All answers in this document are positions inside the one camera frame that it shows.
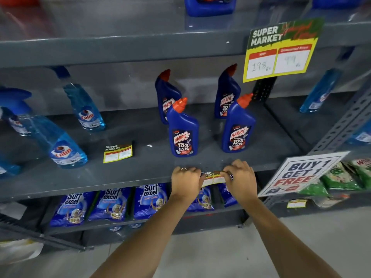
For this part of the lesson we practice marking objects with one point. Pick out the person's left hand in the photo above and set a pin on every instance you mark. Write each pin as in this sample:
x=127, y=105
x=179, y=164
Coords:
x=185, y=182

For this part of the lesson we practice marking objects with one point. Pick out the person's right hand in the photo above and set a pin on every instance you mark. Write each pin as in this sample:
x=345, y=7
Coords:
x=242, y=182

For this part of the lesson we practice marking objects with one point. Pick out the person's right fingers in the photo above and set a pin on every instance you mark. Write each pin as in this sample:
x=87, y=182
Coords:
x=233, y=168

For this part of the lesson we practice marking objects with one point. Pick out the person's left thumb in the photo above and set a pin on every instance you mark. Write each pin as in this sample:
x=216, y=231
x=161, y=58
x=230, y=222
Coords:
x=202, y=179

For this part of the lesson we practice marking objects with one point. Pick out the small yellow green price label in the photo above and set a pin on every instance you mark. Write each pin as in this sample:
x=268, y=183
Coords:
x=213, y=178
x=118, y=153

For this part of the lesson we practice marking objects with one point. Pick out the person's right forearm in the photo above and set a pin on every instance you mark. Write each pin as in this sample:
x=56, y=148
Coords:
x=284, y=240

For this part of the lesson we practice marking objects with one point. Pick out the person's left forearm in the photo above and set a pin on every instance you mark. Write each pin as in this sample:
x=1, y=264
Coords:
x=145, y=240

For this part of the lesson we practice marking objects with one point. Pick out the blue detergent packet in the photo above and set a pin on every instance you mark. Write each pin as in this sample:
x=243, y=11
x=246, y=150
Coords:
x=149, y=201
x=72, y=209
x=203, y=201
x=111, y=204
x=227, y=196

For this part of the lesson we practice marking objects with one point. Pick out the blue toilet cleaner bottle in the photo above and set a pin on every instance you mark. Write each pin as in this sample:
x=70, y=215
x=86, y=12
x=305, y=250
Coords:
x=226, y=91
x=182, y=133
x=238, y=128
x=165, y=92

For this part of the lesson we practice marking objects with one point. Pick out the white promotion sign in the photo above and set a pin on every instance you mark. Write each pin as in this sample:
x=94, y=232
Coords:
x=304, y=173

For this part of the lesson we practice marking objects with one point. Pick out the small yellow shelf tag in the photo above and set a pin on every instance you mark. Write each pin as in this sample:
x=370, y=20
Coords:
x=296, y=203

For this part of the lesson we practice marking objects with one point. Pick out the green detergent packet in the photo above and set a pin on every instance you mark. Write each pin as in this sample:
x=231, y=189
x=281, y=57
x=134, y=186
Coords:
x=362, y=170
x=314, y=189
x=340, y=178

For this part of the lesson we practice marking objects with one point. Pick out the grey slotted metal shelf rack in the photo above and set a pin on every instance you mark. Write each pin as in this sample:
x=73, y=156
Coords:
x=342, y=124

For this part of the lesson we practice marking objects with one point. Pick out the blue glass cleaner spray bottle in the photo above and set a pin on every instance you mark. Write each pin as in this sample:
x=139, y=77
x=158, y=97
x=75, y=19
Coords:
x=321, y=89
x=362, y=136
x=8, y=168
x=85, y=108
x=16, y=123
x=58, y=144

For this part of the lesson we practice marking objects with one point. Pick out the large yellow green price sign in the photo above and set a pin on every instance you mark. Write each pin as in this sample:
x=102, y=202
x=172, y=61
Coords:
x=282, y=50

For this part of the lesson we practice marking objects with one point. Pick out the blue plastic jug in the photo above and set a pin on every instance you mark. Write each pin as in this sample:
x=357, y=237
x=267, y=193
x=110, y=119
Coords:
x=210, y=7

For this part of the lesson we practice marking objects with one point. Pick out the white plastic bag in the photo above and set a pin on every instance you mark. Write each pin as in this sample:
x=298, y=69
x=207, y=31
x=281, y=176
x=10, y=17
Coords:
x=18, y=251

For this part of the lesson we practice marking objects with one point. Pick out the black perforated sign bracket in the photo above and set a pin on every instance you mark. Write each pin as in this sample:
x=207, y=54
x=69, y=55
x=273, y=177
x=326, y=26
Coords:
x=263, y=89

